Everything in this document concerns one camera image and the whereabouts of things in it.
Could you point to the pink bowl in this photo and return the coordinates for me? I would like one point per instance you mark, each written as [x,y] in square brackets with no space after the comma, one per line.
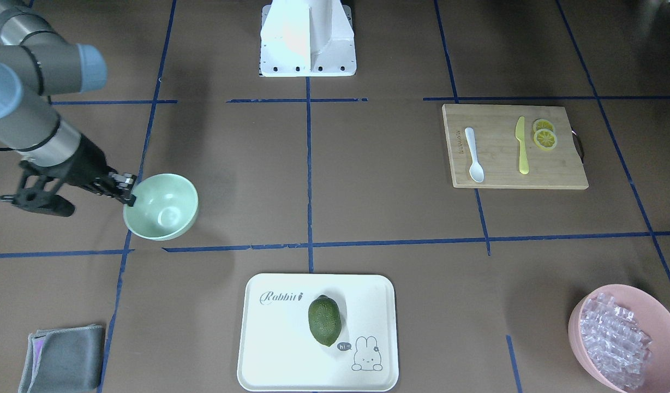
[652,317]

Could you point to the upper lemon slice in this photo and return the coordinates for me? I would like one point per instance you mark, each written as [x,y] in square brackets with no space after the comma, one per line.
[542,123]

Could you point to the green avocado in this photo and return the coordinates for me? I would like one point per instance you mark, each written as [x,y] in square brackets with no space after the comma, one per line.
[324,320]

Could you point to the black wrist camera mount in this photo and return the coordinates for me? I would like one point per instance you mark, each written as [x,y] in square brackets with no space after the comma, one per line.
[38,188]

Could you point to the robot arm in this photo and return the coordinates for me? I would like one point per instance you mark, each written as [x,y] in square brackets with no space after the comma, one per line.
[35,64]

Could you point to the yellow plastic knife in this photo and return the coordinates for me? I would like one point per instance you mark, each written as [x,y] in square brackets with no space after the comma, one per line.
[523,161]

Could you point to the clear ice cubes pile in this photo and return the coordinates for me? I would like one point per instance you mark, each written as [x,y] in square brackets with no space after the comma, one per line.
[615,342]

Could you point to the white rabbit tray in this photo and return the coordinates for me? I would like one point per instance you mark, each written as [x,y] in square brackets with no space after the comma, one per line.
[278,352]

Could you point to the light green bowl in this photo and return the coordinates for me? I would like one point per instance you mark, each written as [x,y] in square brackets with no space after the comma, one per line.
[166,206]

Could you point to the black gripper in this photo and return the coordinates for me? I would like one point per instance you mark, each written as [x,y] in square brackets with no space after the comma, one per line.
[86,162]

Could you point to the grey folded cloth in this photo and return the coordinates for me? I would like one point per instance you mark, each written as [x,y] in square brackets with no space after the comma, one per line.
[64,360]

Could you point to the white plastic spoon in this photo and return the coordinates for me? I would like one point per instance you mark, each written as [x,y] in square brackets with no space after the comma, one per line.
[475,171]

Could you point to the lower lemon slice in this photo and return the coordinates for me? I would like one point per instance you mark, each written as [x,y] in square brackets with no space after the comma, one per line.
[545,139]

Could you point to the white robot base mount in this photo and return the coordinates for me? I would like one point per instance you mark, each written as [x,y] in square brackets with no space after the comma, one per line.
[307,39]

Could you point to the wooden cutting board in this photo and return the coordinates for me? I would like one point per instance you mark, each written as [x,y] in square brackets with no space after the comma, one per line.
[498,150]

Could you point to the lemon slice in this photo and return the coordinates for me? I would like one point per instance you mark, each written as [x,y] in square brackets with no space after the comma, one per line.
[542,123]
[545,139]

